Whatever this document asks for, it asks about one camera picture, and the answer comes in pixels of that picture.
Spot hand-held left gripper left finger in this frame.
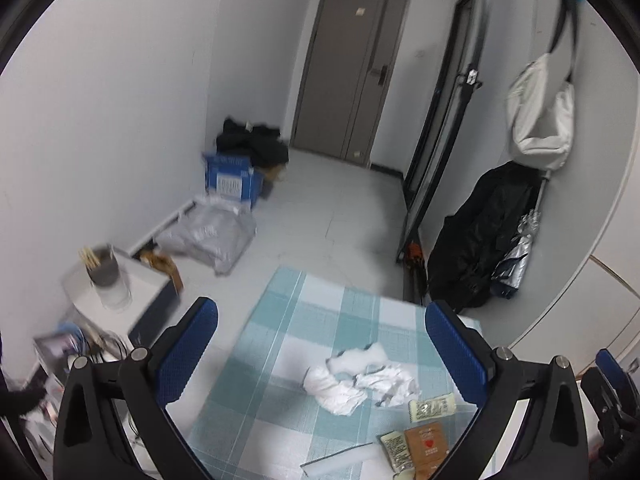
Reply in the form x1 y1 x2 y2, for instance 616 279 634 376
52 296 219 480

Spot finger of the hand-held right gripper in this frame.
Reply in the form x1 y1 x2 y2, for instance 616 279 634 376
595 349 632 387
580 367 628 466

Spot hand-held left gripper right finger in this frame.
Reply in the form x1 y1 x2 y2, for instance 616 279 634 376
425 300 588 480

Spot pale yellow seasoning packet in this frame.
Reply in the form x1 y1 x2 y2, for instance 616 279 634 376
379 431 416 473
407 394 457 423

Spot white tissue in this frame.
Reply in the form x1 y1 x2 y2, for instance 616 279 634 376
302 366 368 416
326 342 390 375
355 365 421 408

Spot brown paper packet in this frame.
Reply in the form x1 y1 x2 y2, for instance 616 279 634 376
404 421 448 480

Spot white wardrobe wooden trim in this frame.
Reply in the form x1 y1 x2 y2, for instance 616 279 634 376
510 255 640 376

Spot white side table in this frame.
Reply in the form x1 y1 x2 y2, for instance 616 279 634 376
62 252 183 348

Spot teal plaid tablecloth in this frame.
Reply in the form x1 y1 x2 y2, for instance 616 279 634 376
187 266 483 480

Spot brown snack packet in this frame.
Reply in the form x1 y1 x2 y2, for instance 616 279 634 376
140 251 185 295

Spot clear glass jar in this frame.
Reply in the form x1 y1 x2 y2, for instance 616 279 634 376
92 280 132 312

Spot silver foil bag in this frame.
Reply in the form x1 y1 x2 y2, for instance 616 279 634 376
492 210 543 300

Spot grey plastic bag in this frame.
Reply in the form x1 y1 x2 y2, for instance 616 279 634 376
156 195 258 276

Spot grey cup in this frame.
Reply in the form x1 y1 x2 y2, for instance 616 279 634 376
85 246 121 288

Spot black hanging jacket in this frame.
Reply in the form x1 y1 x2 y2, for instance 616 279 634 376
427 161 543 311

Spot wooden chopsticks bundle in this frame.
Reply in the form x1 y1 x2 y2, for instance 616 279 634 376
79 244 113 271

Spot blue cardboard box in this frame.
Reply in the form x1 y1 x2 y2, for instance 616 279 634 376
202 152 266 208

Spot person's black jacket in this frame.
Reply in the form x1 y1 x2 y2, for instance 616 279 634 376
0 387 43 417

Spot pile of black clothes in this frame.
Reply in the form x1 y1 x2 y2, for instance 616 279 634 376
216 116 291 168

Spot black framed glass door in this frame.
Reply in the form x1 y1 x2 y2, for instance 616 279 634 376
397 0 491 267

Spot white hanging tote bag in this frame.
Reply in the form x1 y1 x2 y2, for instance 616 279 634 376
506 0 581 171

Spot grey room door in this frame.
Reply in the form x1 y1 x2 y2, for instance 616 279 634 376
291 0 412 167

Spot grey metal rail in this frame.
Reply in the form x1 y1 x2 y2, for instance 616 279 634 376
400 260 431 306

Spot black cables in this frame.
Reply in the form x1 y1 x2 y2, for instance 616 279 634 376
75 330 132 362

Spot door handle lock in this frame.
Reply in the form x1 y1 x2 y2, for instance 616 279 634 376
365 62 391 86

